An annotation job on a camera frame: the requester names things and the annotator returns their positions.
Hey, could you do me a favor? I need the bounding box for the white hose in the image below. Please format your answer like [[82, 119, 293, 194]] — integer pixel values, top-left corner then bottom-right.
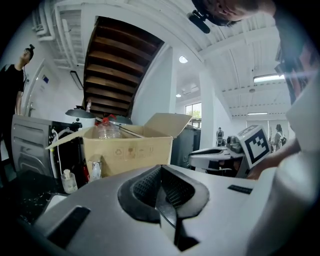
[[49, 128, 76, 179]]

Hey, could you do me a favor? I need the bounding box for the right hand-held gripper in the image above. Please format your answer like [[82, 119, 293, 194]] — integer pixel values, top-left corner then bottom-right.
[[187, 124, 272, 179]]

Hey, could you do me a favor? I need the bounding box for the long ceiling light panel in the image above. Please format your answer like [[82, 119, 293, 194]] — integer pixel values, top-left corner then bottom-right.
[[253, 73, 286, 84]]

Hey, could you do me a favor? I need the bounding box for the small clear glass bottle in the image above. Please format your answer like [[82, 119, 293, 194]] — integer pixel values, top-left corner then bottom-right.
[[60, 169, 77, 195]]

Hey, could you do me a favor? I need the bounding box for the window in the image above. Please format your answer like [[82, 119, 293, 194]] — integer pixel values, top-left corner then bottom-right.
[[185, 102, 202, 121]]

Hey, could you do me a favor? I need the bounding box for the open cardboard box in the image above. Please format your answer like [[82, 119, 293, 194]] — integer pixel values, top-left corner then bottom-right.
[[44, 112, 193, 179]]

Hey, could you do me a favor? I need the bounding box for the person's face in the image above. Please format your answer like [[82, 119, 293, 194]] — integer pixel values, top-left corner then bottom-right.
[[209, 0, 276, 26]]

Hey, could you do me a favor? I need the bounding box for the dark grey cabinet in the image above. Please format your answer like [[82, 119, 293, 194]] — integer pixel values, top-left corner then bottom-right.
[[171, 124, 202, 169]]

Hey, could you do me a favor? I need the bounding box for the clear plastic jug red cap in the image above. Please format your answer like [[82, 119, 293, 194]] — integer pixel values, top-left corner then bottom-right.
[[96, 114, 124, 140]]

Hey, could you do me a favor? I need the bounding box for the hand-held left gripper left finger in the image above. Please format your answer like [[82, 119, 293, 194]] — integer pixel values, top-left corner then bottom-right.
[[117, 164, 163, 224]]

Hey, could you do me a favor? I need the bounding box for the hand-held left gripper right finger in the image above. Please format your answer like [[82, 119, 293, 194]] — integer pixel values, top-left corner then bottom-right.
[[160, 164, 210, 219]]

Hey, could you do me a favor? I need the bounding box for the person's right forearm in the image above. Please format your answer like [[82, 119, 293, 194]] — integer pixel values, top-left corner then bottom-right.
[[246, 136, 303, 181]]

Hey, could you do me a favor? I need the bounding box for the white door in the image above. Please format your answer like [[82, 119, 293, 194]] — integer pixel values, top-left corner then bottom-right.
[[24, 59, 61, 118]]

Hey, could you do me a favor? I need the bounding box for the black linear wall lamp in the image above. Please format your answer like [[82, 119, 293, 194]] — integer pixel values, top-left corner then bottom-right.
[[69, 70, 85, 90]]

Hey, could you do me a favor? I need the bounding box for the white water heater tank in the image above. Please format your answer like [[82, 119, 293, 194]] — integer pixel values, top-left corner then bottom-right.
[[64, 107, 97, 131]]

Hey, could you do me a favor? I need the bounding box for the black head-mounted camera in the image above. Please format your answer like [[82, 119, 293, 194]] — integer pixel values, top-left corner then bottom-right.
[[186, 9, 212, 35]]

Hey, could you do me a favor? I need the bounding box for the grey washing machine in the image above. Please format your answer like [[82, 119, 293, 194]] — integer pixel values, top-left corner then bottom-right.
[[10, 114, 85, 179]]

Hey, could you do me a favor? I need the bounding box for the black speckled sink counter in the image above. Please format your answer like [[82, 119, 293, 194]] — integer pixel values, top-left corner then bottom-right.
[[0, 167, 73, 226]]

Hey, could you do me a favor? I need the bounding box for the dark wooden staircase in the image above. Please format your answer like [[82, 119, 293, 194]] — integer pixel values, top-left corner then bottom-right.
[[81, 15, 166, 119]]

